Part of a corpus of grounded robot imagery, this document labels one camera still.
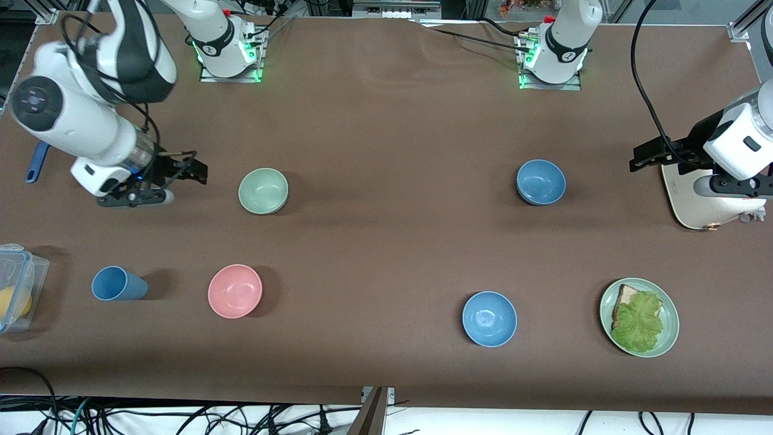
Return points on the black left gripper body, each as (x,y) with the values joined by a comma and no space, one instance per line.
(692,140)

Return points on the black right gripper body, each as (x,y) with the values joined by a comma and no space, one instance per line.
(166,168)

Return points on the green bowl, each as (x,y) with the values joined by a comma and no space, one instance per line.
(263,191)

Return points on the blue bowl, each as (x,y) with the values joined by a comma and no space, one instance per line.
(541,182)
(490,319)

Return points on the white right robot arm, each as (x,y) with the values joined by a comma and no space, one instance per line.
(72,121)

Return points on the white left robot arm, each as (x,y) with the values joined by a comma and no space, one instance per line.
(564,48)

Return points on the pink bowl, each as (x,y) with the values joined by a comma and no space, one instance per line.
(235,290)

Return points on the white cutting board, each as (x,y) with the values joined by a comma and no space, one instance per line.
(694,208)

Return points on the blue cup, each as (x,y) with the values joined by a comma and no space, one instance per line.
(119,283)

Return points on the bread slice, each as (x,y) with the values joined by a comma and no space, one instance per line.
(625,297)

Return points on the clear plastic container blue lid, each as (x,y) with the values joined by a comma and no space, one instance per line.
(36,266)

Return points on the green lettuce leaf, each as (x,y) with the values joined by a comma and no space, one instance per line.
(640,323)

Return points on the green plate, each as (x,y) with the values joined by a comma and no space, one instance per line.
(670,326)

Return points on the yellow fruit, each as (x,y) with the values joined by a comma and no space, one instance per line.
(12,302)

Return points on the orange background items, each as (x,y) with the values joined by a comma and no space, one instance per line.
(513,7)

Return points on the brown table cover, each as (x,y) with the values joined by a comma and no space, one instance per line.
(386,254)

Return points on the metal profile bar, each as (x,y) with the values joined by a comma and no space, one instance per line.
(371,417)

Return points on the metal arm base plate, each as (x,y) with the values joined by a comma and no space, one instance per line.
(232,75)
(549,86)

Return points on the aluminium frame corner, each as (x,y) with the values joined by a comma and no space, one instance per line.
(746,24)

